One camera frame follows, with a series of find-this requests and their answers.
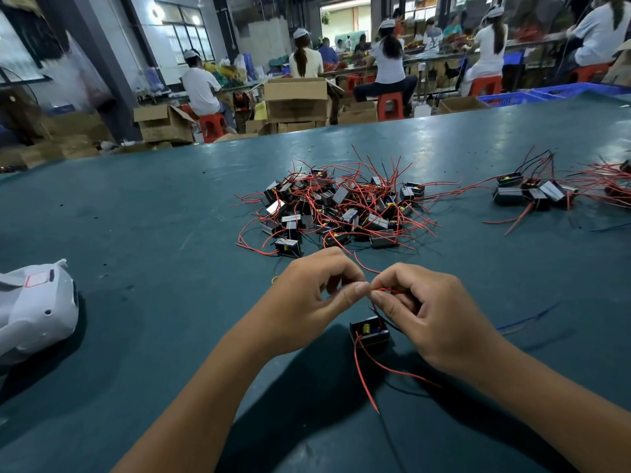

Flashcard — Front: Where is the open cardboard box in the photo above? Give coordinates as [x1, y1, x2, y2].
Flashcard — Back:
[133, 103, 197, 145]

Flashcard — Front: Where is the person's left hand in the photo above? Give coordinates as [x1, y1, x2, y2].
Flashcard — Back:
[241, 247, 372, 359]

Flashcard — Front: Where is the person's right hand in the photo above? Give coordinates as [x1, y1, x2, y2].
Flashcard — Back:
[369, 263, 509, 380]

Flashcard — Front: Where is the red plastic stool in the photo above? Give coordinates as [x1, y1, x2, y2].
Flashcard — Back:
[377, 92, 406, 122]
[469, 76, 503, 97]
[198, 113, 228, 144]
[574, 64, 613, 83]

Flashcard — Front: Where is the blue plastic crate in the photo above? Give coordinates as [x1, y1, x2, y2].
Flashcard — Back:
[530, 82, 631, 101]
[478, 91, 546, 107]

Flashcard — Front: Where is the central pile of wired modules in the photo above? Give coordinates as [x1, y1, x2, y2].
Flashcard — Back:
[237, 152, 459, 277]

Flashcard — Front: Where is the tilted cardboard box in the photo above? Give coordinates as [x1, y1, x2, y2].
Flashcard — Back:
[603, 39, 631, 87]

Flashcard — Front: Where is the person's left forearm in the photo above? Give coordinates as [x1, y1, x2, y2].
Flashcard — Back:
[113, 334, 282, 473]

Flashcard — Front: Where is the large closed cardboard box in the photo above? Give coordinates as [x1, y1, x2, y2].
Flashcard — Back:
[263, 78, 331, 123]

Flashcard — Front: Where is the shallow cardboard box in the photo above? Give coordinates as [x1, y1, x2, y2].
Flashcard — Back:
[436, 96, 489, 114]

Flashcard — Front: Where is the black standing fan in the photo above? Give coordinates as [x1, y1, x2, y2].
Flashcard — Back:
[0, 68, 45, 144]

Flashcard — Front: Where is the white plastic shell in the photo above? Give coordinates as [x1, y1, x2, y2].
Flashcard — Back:
[0, 258, 80, 365]

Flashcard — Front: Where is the low cardboard box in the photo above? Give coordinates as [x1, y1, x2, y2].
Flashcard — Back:
[337, 101, 379, 126]

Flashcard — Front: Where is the person's right forearm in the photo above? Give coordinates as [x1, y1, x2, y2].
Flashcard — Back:
[483, 340, 631, 473]

